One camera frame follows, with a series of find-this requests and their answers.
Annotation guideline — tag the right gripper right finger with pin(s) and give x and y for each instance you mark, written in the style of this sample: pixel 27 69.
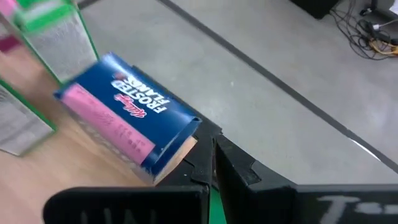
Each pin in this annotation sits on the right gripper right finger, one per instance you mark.
pixel 264 202

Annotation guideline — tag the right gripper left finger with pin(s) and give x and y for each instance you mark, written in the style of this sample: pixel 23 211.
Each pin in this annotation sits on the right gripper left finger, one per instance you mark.
pixel 124 205

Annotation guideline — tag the Frosted Flakes cereal box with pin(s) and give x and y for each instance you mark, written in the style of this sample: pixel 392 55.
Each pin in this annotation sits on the Frosted Flakes cereal box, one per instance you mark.
pixel 140 115

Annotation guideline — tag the Apple Jacks cereal box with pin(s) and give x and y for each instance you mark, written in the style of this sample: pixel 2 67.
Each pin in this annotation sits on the Apple Jacks cereal box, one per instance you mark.
pixel 18 124
pixel 62 49

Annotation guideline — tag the Raisin Bran cereal box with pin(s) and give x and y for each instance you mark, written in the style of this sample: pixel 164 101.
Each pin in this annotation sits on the Raisin Bran cereal box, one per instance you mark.
pixel 7 43

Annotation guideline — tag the green table mat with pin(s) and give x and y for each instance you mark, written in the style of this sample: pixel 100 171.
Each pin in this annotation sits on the green table mat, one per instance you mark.
pixel 216 208

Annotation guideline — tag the black floor box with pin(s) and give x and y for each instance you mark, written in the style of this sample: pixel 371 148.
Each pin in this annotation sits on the black floor box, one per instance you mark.
pixel 314 7

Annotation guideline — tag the wooden shelf black frame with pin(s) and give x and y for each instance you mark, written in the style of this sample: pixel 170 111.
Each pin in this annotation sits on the wooden shelf black frame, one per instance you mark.
pixel 62 161

